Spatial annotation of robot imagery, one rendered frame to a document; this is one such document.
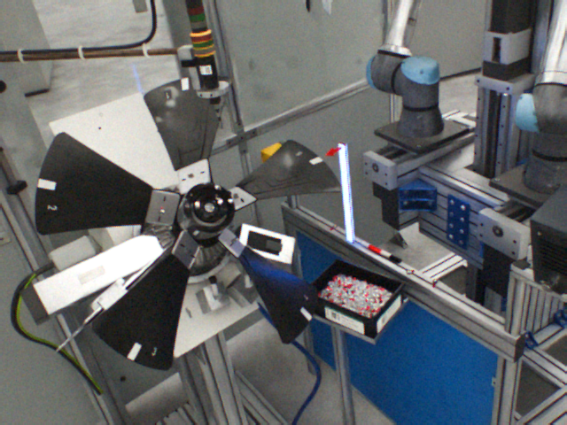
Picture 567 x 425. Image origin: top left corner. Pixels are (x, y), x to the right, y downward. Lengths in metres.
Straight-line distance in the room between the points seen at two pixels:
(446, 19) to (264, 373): 3.67
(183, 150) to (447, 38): 4.14
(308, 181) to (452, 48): 4.06
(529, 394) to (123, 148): 1.55
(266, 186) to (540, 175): 0.70
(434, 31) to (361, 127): 2.69
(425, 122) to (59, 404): 1.69
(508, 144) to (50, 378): 1.77
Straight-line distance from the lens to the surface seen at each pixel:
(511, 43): 1.62
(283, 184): 1.30
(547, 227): 1.06
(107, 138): 1.51
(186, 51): 1.15
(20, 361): 2.15
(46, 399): 2.28
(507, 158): 1.74
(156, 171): 1.49
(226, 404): 1.77
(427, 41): 5.11
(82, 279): 1.29
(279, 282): 1.26
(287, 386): 2.37
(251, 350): 2.54
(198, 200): 1.19
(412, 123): 1.80
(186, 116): 1.32
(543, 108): 1.19
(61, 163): 1.20
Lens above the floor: 1.81
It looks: 32 degrees down
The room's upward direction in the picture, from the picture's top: 9 degrees counter-clockwise
